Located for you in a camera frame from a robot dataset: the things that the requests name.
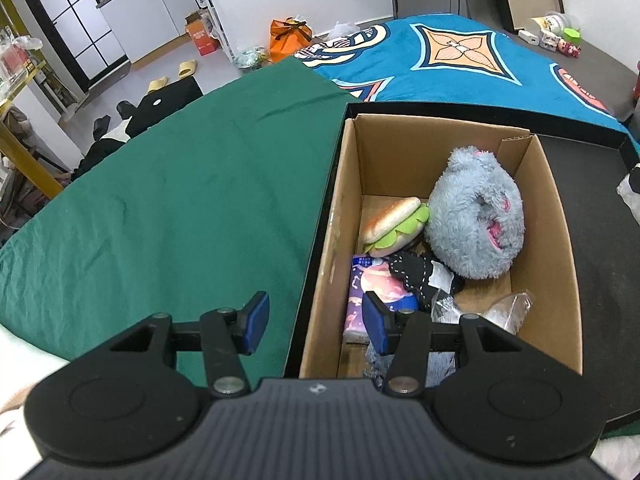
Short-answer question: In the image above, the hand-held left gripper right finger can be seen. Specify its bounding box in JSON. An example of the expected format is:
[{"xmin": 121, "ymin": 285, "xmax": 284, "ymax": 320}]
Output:
[{"xmin": 362, "ymin": 291, "xmax": 523, "ymax": 396}]

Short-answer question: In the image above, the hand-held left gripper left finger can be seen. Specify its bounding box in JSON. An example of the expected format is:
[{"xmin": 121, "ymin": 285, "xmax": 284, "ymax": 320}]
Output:
[{"xmin": 107, "ymin": 291, "xmax": 271, "ymax": 396}]

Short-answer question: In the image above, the blue tissue pack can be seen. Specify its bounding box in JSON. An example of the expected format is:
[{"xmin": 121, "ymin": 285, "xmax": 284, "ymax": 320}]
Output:
[{"xmin": 343, "ymin": 254, "xmax": 420, "ymax": 345}]

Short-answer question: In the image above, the black sock with white stitching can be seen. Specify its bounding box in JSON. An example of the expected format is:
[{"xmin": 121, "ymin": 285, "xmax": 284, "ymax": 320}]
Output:
[{"xmin": 387, "ymin": 251, "xmax": 466, "ymax": 312}]

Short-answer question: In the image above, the sandwich plush toy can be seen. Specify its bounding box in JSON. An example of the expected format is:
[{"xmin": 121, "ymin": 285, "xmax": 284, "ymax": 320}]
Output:
[{"xmin": 362, "ymin": 197, "xmax": 431, "ymax": 256}]

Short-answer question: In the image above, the clear plastic packet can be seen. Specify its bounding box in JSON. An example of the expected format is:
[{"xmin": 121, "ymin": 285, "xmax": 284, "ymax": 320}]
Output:
[{"xmin": 430, "ymin": 290, "xmax": 536, "ymax": 337}]

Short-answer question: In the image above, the brown cardboard box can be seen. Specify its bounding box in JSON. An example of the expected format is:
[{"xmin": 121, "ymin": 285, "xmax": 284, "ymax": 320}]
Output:
[{"xmin": 299, "ymin": 113, "xmax": 584, "ymax": 380}]

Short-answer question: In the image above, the black tray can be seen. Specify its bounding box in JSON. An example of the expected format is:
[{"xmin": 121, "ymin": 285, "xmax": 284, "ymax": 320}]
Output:
[{"xmin": 284, "ymin": 102, "xmax": 640, "ymax": 431}]

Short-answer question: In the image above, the clear plastic bag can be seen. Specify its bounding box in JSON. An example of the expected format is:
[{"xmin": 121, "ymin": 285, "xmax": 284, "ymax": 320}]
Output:
[{"xmin": 616, "ymin": 162, "xmax": 640, "ymax": 222}]

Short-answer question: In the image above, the grey plush toy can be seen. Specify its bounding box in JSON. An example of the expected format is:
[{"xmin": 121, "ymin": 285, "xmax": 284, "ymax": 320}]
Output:
[{"xmin": 425, "ymin": 146, "xmax": 527, "ymax": 281}]

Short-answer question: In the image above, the green cloth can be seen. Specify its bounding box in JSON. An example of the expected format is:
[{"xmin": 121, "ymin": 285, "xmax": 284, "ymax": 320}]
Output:
[{"xmin": 0, "ymin": 56, "xmax": 358, "ymax": 388}]

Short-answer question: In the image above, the black and white clothing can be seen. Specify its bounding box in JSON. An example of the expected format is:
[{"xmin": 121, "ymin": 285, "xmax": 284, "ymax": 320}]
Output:
[{"xmin": 72, "ymin": 117, "xmax": 133, "ymax": 181}]

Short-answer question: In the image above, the black flat bag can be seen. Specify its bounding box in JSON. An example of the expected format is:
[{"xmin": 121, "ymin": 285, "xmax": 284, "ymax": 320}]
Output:
[{"xmin": 132, "ymin": 77, "xmax": 203, "ymax": 136}]

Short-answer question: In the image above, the white bed sheet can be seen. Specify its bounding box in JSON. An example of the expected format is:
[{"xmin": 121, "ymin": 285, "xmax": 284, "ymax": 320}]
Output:
[{"xmin": 0, "ymin": 325, "xmax": 68, "ymax": 473}]

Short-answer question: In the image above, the green plastic bag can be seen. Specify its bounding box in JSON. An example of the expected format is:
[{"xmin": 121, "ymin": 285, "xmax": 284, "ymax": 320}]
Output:
[{"xmin": 232, "ymin": 47, "xmax": 271, "ymax": 69}]

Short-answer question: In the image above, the blue printed blanket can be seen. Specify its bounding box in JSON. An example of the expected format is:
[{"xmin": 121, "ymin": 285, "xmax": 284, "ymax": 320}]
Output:
[{"xmin": 295, "ymin": 12, "xmax": 640, "ymax": 157}]

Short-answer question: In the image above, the orange bag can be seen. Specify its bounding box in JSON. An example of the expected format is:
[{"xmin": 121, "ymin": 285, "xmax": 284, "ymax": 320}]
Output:
[{"xmin": 269, "ymin": 17, "xmax": 313, "ymax": 64}]

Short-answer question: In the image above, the orange carton box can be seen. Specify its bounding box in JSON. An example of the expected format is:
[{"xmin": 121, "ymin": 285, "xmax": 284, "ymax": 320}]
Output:
[{"xmin": 184, "ymin": 10, "xmax": 221, "ymax": 56}]

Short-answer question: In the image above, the yellow wooden table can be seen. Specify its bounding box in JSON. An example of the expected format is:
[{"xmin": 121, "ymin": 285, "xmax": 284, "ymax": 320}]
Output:
[{"xmin": 0, "ymin": 0, "xmax": 66, "ymax": 201}]

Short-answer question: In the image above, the white shelf rack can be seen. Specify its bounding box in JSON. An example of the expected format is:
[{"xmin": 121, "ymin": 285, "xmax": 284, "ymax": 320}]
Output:
[{"xmin": 190, "ymin": 0, "xmax": 236, "ymax": 61}]

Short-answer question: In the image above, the white cabinet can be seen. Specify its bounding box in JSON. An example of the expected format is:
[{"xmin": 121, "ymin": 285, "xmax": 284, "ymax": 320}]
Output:
[{"xmin": 95, "ymin": 0, "xmax": 201, "ymax": 64}]

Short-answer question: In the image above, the clear plastic container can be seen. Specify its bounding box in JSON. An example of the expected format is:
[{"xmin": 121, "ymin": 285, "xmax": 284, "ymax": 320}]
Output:
[{"xmin": 525, "ymin": 10, "xmax": 583, "ymax": 41}]

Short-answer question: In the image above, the black framed sliding door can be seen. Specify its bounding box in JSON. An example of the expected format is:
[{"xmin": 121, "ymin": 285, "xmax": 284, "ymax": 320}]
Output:
[{"xmin": 10, "ymin": 0, "xmax": 131, "ymax": 94}]

